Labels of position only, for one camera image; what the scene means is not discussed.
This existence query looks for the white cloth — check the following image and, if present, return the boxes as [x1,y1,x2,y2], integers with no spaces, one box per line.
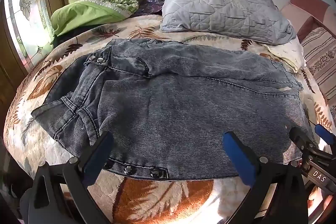
[265,37,306,74]

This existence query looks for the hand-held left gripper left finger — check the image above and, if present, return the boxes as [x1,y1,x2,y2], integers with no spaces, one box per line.
[20,131,114,224]

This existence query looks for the purple cloth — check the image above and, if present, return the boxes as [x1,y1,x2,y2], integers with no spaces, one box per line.
[131,0,166,17]

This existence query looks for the grey denim pants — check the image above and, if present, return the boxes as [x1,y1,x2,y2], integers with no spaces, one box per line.
[31,39,311,181]

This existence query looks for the patterned glass window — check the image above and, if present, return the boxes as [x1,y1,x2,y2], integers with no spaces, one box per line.
[4,0,53,67]

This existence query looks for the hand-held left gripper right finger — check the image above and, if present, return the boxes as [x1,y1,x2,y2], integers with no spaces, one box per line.
[222,131,308,224]

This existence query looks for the leaf print fleece blanket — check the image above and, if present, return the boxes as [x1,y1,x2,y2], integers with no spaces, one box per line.
[4,15,334,224]

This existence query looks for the striped cloth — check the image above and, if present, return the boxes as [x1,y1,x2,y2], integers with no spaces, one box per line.
[301,27,336,112]

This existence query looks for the black garment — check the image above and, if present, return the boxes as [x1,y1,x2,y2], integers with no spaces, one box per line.
[51,27,93,46]

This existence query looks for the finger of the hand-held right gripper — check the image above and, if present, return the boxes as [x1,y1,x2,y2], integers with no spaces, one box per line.
[288,126,316,154]
[314,124,336,146]

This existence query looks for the grey quilted pillow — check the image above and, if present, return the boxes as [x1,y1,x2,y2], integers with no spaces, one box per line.
[160,0,297,45]

